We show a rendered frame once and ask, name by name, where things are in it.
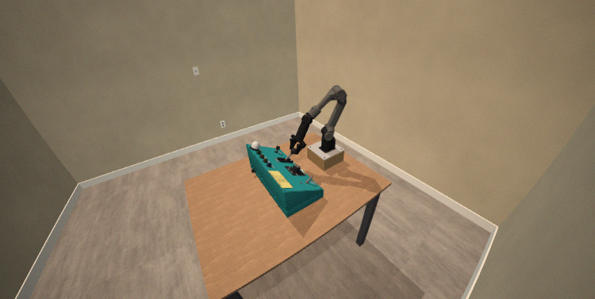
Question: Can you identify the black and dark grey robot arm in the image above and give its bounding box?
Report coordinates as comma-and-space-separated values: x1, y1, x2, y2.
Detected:
298, 85, 347, 153

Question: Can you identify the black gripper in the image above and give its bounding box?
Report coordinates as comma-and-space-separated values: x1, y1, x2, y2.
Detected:
290, 132, 306, 155

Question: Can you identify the teal control console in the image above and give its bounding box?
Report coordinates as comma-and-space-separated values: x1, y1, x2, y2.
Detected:
246, 141, 324, 218

